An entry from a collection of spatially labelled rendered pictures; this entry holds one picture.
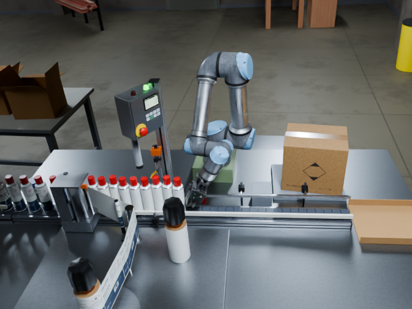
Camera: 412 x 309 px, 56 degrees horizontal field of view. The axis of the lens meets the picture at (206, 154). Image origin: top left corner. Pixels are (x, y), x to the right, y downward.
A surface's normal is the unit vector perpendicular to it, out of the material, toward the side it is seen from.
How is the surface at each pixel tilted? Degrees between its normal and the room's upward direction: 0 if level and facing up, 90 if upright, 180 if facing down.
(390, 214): 0
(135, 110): 90
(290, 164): 90
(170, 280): 0
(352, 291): 0
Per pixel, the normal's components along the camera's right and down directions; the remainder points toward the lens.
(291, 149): -0.25, 0.54
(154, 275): -0.07, -0.84
